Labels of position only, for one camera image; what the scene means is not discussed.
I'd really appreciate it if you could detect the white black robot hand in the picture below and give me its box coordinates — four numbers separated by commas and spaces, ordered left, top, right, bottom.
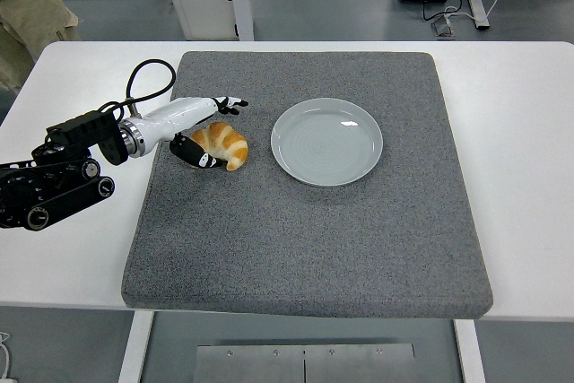
134, 94, 249, 170

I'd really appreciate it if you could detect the golden croissant bread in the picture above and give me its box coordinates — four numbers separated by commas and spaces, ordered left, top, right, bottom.
188, 121, 249, 172

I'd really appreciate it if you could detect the round grey plate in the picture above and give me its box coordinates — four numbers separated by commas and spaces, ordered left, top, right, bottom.
270, 96, 385, 188

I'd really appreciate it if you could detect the grey felt mat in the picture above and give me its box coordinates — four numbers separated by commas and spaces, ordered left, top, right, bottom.
120, 50, 494, 320

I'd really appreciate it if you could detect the person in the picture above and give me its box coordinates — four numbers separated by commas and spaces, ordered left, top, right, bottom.
0, 0, 84, 92

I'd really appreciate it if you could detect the white table leg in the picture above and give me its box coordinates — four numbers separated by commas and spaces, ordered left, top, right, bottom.
117, 310, 156, 383
453, 318, 488, 383

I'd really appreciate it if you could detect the clear plastic holder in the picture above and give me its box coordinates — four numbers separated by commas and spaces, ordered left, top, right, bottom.
430, 14, 457, 38

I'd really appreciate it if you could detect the white cord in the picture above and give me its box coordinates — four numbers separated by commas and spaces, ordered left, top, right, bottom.
0, 331, 19, 383

